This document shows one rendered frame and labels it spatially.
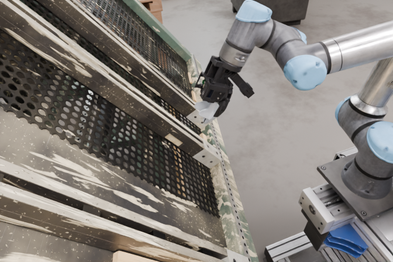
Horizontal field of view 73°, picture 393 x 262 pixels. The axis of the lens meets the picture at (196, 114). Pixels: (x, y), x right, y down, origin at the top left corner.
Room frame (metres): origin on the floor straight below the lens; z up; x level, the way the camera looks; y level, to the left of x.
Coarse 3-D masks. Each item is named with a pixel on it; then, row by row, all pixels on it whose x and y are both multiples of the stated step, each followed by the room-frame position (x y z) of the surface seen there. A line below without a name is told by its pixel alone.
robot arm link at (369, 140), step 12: (360, 132) 0.56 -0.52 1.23; (372, 132) 0.52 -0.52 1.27; (384, 132) 0.52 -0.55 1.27; (360, 144) 0.53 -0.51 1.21; (372, 144) 0.50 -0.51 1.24; (384, 144) 0.48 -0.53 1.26; (360, 156) 0.51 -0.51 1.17; (372, 156) 0.48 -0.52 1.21; (384, 156) 0.46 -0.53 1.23; (372, 168) 0.47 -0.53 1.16; (384, 168) 0.45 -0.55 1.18
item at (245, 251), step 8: (192, 56) 1.74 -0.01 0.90; (200, 80) 1.44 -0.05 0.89; (216, 136) 0.93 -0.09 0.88; (216, 144) 0.86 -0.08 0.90; (224, 168) 0.72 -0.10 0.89; (224, 176) 0.67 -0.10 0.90; (232, 200) 0.56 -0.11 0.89; (232, 208) 0.52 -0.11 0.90; (240, 224) 0.47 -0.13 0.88; (240, 232) 0.43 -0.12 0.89; (240, 240) 0.40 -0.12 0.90; (248, 256) 0.35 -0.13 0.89
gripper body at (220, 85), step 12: (216, 60) 0.59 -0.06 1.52; (204, 72) 0.61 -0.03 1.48; (216, 72) 0.59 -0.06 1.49; (228, 72) 0.60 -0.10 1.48; (204, 84) 0.60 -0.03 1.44; (216, 84) 0.58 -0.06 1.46; (228, 84) 0.59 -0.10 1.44; (204, 96) 0.56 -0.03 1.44; (216, 96) 0.57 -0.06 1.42; (228, 96) 0.58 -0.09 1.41
